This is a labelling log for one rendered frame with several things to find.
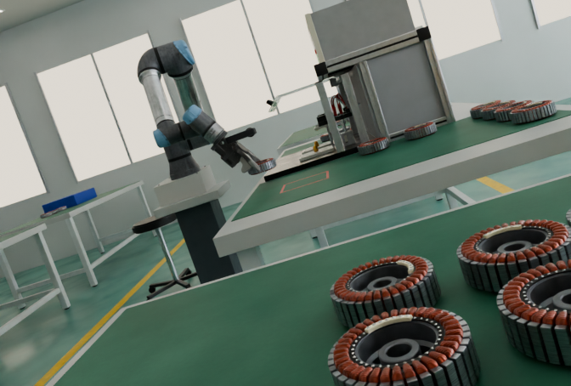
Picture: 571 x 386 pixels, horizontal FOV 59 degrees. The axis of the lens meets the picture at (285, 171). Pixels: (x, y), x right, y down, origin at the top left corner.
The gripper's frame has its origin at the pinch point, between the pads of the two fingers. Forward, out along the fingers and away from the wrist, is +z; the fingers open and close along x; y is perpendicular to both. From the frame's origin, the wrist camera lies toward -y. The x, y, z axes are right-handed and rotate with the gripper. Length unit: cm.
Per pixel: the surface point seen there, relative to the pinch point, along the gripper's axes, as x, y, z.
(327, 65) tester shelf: -5.6, -44.4, -6.0
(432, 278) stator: 139, -28, 19
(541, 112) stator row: 51, -68, 46
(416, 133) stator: 12, -46, 33
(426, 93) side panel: -6, -61, 29
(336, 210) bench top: 71, -17, 19
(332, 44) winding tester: -17, -53, -10
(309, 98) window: -499, -22, -8
